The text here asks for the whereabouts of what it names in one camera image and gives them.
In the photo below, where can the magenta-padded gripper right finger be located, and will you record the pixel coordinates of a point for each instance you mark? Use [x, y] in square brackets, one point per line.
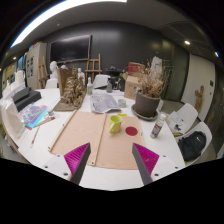
[146, 157]

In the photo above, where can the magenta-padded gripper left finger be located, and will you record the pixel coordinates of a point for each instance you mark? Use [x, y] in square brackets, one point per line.
[76, 156]

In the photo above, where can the clear white-capped drink bottle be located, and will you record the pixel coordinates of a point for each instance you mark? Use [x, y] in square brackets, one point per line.
[157, 126]

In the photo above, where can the flat round red coaster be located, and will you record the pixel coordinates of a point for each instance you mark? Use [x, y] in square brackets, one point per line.
[131, 131]

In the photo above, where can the grey plant saucer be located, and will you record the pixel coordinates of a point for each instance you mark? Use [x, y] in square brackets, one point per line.
[136, 114]

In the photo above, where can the yellow-green mug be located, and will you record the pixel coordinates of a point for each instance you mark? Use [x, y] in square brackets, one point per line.
[115, 125]

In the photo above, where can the papers on chair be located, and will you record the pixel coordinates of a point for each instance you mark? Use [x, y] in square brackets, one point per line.
[176, 121]

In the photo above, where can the black backpack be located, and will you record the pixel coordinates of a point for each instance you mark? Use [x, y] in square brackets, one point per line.
[192, 146]

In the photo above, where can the small yellow packet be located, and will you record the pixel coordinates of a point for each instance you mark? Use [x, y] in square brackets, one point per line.
[121, 114]

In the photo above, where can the dried plant in grey pot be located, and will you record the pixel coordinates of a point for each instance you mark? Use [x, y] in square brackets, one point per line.
[146, 104]

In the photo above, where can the colourful book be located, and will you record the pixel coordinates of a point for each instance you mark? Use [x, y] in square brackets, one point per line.
[33, 115]

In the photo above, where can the white chair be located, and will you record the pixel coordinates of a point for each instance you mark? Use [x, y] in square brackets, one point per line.
[188, 113]
[100, 81]
[205, 128]

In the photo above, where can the printed grey paper sheet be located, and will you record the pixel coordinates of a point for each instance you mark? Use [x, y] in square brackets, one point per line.
[103, 101]

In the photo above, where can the white spray bottle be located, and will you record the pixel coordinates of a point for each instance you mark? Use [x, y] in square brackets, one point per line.
[89, 88]

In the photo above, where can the brown cardboard box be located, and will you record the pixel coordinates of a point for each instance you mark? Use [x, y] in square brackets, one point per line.
[131, 86]

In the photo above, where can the black flat box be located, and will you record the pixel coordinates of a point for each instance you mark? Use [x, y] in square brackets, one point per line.
[28, 98]

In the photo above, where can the small white plaster bust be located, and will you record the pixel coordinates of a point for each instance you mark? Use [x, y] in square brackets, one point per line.
[80, 75]

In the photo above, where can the white plaster statue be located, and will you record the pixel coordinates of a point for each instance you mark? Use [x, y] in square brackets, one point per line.
[156, 66]

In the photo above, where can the wooden easel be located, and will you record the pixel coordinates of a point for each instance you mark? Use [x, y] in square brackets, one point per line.
[94, 66]

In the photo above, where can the white cabinet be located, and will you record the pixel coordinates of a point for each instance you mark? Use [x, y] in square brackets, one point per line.
[33, 65]

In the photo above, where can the recessed ceiling spotlight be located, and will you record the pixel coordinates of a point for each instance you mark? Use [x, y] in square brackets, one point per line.
[187, 42]

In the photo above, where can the long ceiling light strip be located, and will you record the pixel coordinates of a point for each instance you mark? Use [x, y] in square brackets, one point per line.
[50, 13]

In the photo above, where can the wooden wall figure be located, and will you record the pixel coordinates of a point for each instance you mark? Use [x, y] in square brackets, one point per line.
[199, 98]

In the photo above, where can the black wall screen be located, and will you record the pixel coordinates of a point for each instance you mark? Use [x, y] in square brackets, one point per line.
[70, 48]

